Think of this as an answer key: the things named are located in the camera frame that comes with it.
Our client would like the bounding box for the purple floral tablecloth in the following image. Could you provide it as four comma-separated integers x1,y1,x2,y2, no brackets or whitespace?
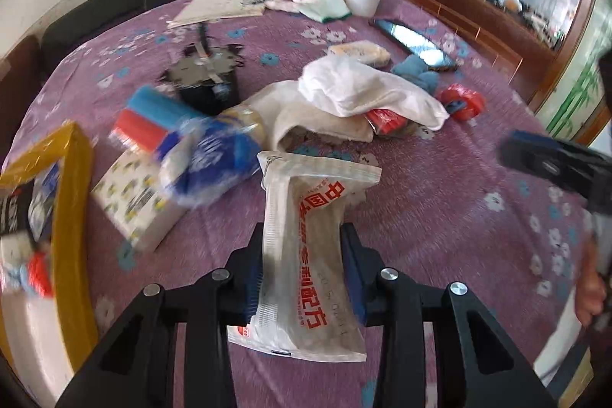
2,0,589,407

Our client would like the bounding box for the beige towel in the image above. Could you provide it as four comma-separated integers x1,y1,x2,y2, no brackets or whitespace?
243,81,373,151

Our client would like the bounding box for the black white packet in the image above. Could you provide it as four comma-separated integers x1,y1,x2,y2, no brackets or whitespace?
1,163,60,243

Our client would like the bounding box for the red plastic bag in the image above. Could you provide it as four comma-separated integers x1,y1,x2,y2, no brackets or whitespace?
439,84,485,122

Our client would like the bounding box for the blue red plush toy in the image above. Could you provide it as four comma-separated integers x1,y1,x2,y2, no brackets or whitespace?
1,250,55,298

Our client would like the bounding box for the white work glove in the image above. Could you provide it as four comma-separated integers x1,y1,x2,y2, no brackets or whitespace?
264,0,352,24

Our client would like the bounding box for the right hand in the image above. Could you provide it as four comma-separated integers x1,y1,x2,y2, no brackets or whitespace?
575,240,607,327

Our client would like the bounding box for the patterned tissue pack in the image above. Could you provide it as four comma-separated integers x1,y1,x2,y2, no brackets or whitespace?
91,150,187,253

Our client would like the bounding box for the blue cloth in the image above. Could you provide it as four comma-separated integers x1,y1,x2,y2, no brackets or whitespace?
391,55,440,95

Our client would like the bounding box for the blue white plastic bag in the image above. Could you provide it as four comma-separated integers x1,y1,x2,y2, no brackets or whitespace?
156,104,267,208

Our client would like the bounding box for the beige tissue packet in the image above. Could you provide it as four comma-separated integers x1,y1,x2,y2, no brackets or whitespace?
327,41,391,68

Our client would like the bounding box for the white red-lettered packet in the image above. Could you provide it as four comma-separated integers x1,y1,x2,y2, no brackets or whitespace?
227,151,382,362

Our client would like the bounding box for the black smartphone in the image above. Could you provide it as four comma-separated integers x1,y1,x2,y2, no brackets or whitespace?
368,19,459,72

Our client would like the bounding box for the black round device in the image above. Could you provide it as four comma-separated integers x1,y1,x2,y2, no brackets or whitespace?
160,23,244,116

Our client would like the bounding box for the yellow storage box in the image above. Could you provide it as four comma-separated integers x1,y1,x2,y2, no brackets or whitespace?
1,121,99,371

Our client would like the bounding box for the white towel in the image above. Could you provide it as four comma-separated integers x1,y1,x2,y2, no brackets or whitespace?
298,55,449,132

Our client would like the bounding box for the red blue sponge pack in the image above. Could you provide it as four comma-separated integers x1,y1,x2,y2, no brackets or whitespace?
109,86,203,155

